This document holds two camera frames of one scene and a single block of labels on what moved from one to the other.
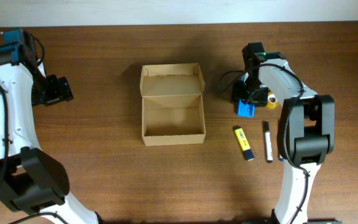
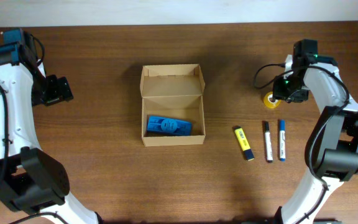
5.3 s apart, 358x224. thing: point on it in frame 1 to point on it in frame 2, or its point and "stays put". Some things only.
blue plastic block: (245, 110) to (169, 125)
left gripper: (61, 91) stays put
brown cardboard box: (172, 104) stays put
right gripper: (260, 100) to (278, 93)
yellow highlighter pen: (243, 142) stays put
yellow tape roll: (272, 102) stays put
